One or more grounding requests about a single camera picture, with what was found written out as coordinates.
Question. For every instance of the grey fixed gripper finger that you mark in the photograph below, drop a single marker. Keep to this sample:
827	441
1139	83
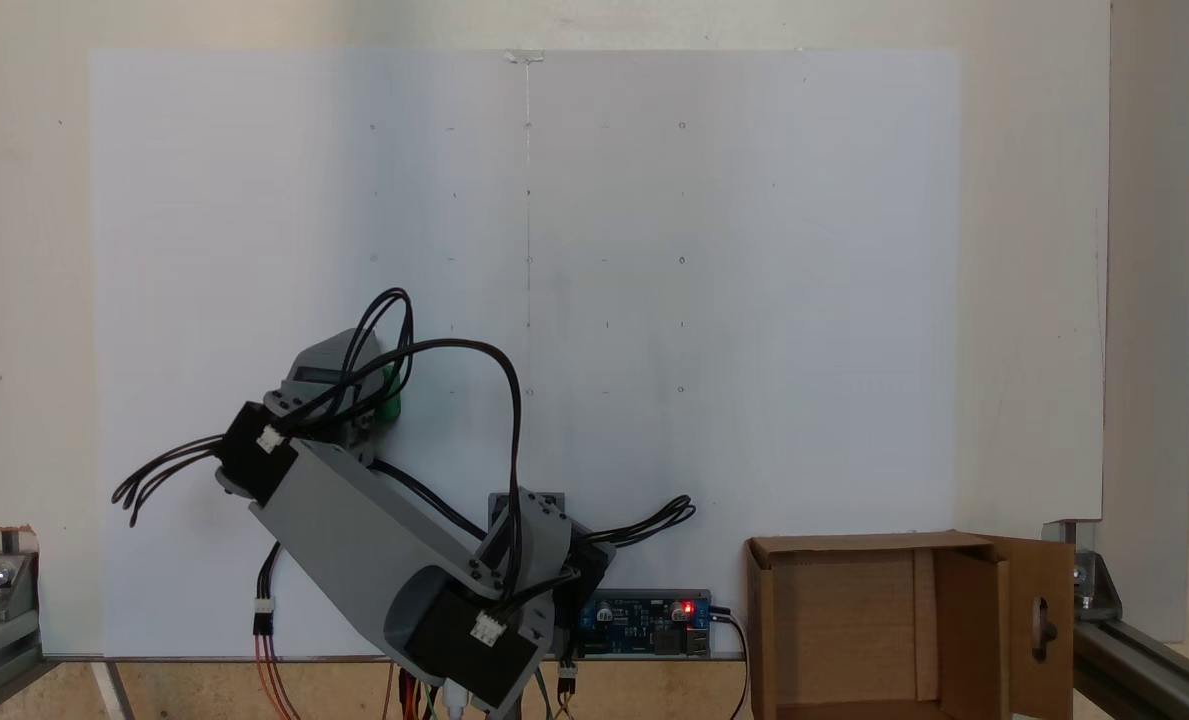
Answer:
329	352

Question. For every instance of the green die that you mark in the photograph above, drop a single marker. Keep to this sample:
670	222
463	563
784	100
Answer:
392	400

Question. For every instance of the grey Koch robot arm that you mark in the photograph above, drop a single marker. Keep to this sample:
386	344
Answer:
374	540

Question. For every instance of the white paper sheet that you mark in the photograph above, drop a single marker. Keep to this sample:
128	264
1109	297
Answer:
704	300

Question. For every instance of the blue circuit board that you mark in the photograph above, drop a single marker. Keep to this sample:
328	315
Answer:
644	625

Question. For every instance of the brown cardboard box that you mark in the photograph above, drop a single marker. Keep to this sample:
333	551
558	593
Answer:
854	630

